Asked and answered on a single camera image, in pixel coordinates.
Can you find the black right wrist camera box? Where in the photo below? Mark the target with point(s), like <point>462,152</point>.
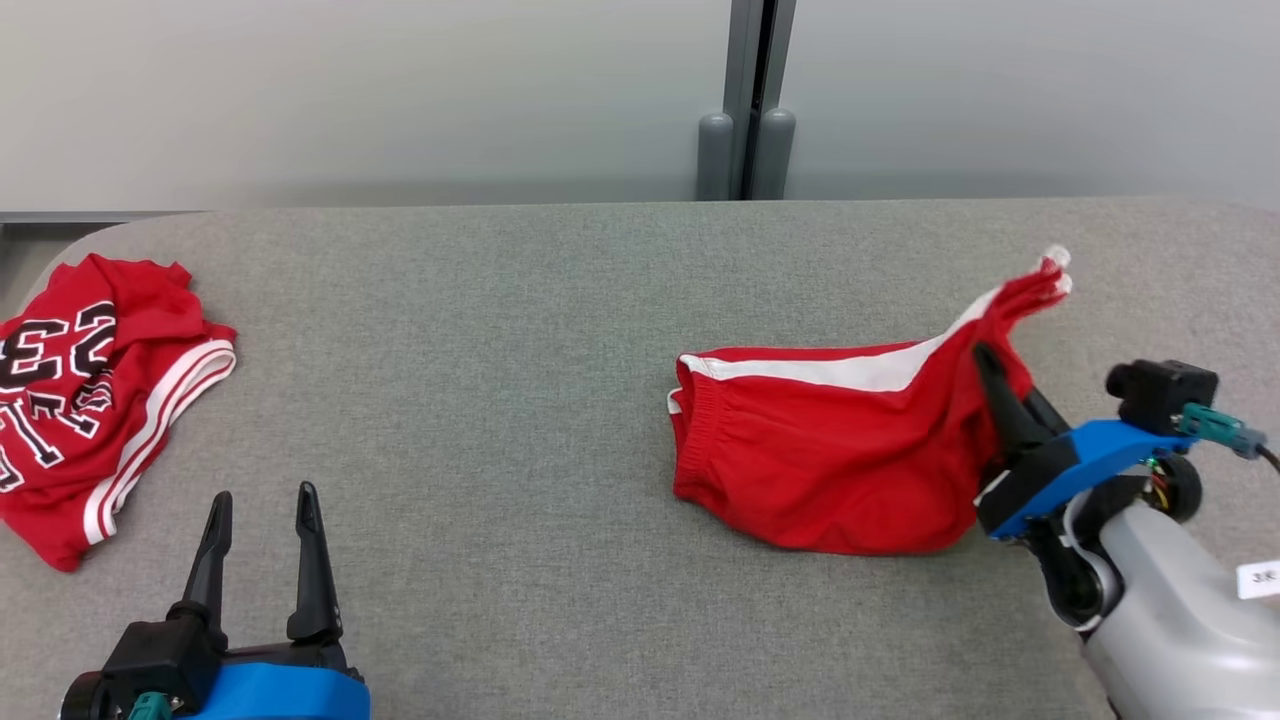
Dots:
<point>1160,395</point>

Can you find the red white basketball jersey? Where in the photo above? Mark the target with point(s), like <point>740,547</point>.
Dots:
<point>90,400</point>

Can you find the red shorts with white stripe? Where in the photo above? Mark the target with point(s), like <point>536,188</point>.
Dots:
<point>830,450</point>

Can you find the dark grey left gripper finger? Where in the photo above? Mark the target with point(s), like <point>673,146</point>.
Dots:
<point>315,580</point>
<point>205,570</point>

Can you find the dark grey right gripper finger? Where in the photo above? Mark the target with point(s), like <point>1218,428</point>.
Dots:
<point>1048,415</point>
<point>1005,420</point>

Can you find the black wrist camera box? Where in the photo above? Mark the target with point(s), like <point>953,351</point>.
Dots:
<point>1160,395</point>
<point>160,660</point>

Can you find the grey partition base rail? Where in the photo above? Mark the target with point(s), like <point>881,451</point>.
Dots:
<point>90,217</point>

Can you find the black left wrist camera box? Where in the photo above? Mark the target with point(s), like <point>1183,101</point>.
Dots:
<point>160,660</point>

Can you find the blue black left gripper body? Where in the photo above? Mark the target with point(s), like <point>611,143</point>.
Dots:
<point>280,695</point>

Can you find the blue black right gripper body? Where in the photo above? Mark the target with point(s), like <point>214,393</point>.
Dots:
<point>1080,460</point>

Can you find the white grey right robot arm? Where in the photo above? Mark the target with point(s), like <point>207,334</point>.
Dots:
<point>1170,620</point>

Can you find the grey metal partition post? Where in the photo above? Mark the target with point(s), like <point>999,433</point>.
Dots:
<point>745,90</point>

